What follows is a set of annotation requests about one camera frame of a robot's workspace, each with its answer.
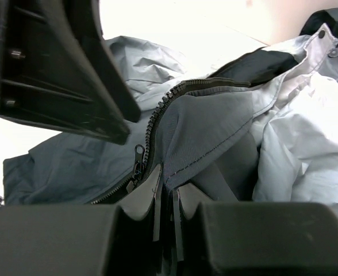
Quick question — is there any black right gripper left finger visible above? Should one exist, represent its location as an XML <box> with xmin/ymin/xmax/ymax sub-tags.
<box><xmin>0</xmin><ymin>166</ymin><xmax>162</xmax><ymax>275</ymax></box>

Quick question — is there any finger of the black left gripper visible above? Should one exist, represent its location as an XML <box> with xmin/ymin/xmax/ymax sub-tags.
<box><xmin>0</xmin><ymin>1</ymin><xmax>141</xmax><ymax>144</ymax></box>

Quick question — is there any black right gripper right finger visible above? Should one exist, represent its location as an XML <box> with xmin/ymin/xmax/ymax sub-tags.
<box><xmin>172</xmin><ymin>184</ymin><xmax>338</xmax><ymax>275</ymax></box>

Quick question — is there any grey gradient hooded jacket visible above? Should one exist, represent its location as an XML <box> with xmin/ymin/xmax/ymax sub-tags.
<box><xmin>0</xmin><ymin>7</ymin><xmax>338</xmax><ymax>219</ymax></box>

